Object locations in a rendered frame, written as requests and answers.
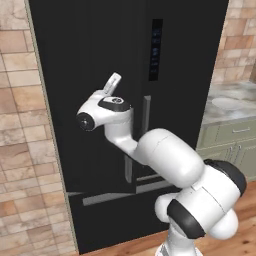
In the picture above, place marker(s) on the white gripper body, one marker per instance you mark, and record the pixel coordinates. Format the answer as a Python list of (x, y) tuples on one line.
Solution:
[(112, 83)]

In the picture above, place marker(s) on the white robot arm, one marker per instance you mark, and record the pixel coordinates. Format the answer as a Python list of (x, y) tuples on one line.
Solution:
[(166, 156)]

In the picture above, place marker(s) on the black fridge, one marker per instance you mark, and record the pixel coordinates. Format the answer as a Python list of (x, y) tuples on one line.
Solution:
[(83, 50)]

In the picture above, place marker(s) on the black left fridge door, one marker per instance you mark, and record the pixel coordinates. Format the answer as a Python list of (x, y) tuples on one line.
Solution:
[(83, 50)]

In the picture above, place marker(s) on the black fridge door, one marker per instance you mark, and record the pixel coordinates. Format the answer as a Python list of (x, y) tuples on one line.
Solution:
[(186, 66), (83, 50)]

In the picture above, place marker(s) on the black right fridge door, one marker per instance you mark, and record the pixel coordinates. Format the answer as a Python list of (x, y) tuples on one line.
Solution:
[(186, 66)]

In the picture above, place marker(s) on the green cupboard door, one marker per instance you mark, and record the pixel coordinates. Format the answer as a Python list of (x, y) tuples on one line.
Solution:
[(218, 154), (247, 159)]

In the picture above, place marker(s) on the black fridge freezer drawer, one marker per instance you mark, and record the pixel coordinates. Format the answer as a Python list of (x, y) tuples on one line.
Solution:
[(110, 223)]

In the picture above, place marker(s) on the green cupboard run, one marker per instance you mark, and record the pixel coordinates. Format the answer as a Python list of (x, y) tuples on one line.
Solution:
[(230, 146)]

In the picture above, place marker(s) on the green drawer front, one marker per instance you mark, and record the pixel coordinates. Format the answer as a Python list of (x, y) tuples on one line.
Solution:
[(237, 130)]

